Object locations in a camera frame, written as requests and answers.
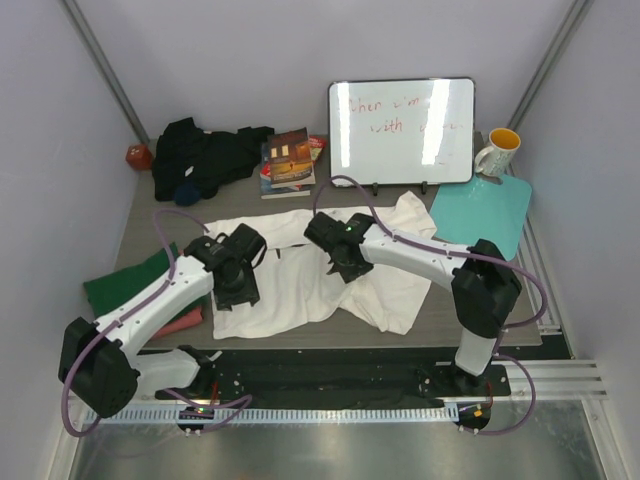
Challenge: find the red Treehouse book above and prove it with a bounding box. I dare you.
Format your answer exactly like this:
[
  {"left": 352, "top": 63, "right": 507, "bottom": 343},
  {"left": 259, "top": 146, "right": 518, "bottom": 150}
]
[{"left": 262, "top": 135, "right": 329, "bottom": 194}]

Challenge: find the folded green t-shirt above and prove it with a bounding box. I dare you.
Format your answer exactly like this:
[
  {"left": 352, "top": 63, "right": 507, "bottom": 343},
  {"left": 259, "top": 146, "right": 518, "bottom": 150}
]
[{"left": 82, "top": 242, "right": 209, "bottom": 321}]

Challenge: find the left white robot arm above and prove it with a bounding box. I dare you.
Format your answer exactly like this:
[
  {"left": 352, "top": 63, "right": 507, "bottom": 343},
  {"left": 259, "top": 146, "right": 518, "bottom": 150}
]
[{"left": 59, "top": 224, "right": 266, "bottom": 418}]

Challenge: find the white t-shirt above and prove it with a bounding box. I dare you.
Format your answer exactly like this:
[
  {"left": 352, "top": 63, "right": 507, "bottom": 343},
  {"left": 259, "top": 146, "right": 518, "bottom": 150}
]
[{"left": 207, "top": 209, "right": 431, "bottom": 340}]

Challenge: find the dark blue cloth ball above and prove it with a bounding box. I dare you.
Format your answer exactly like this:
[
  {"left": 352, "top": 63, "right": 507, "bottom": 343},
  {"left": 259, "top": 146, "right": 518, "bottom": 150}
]
[{"left": 173, "top": 182, "right": 202, "bottom": 207}]

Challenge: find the brown Edward Tulane book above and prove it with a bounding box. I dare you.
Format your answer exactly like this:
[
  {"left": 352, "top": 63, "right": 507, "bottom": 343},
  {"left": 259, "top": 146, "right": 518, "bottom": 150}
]
[{"left": 266, "top": 128, "right": 316, "bottom": 188}]

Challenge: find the black t-shirt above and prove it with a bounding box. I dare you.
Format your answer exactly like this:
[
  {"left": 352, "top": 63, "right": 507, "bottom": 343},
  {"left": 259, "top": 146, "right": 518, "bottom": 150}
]
[{"left": 151, "top": 117, "right": 275, "bottom": 203}]

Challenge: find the aluminium frame post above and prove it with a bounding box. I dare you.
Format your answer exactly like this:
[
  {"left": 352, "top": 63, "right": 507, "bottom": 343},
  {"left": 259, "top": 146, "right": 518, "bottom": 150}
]
[
  {"left": 507, "top": 0, "right": 594, "bottom": 131},
  {"left": 59, "top": 0, "right": 150, "bottom": 144}
]

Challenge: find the white whiteboard with writing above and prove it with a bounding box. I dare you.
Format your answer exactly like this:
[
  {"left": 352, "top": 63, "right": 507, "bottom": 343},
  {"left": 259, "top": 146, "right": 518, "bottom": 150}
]
[{"left": 328, "top": 77, "right": 476, "bottom": 187}]

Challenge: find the slotted cable duct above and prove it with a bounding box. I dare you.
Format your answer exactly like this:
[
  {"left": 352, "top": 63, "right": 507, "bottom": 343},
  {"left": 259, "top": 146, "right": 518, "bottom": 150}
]
[{"left": 101, "top": 403, "right": 459, "bottom": 425}]

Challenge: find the white mug yellow inside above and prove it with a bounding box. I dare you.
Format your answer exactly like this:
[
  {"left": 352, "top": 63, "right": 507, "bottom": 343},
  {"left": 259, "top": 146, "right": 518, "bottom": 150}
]
[{"left": 474, "top": 128, "right": 521, "bottom": 178}]

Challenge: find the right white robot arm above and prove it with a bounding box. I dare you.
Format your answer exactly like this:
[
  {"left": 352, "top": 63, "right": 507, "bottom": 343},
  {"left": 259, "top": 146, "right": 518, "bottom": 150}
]
[{"left": 304, "top": 212, "right": 522, "bottom": 395}]

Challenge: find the folded pink t-shirt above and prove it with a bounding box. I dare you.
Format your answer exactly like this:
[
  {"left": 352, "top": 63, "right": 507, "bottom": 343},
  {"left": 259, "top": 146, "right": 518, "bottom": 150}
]
[{"left": 151, "top": 306, "right": 203, "bottom": 340}]

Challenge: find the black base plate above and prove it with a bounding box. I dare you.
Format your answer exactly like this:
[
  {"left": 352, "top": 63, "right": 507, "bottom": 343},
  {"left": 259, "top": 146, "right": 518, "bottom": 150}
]
[{"left": 180, "top": 347, "right": 512, "bottom": 410}]

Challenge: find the right aluminium frame post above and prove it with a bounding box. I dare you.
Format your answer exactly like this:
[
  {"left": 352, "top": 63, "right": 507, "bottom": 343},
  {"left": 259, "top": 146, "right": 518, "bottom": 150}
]
[{"left": 507, "top": 0, "right": 594, "bottom": 131}]

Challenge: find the teal cutting board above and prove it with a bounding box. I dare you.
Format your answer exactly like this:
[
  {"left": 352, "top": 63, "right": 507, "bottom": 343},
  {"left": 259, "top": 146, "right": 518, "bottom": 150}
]
[{"left": 429, "top": 175, "right": 532, "bottom": 260}]

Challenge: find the left aluminium frame post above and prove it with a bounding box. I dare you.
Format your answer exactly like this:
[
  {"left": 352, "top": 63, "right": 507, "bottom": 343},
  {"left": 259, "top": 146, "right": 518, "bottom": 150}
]
[{"left": 59, "top": 0, "right": 150, "bottom": 144}]

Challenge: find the red cube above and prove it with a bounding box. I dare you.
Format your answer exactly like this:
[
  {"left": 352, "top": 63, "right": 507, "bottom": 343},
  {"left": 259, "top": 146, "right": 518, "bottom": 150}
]
[{"left": 125, "top": 144, "right": 153, "bottom": 171}]

